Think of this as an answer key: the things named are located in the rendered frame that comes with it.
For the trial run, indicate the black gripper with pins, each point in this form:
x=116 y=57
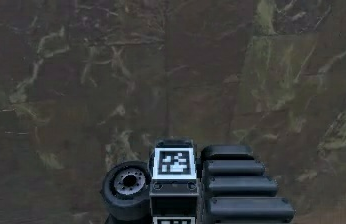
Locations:
x=127 y=186

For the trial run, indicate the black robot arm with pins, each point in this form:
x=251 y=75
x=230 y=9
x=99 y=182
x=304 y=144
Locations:
x=237 y=186

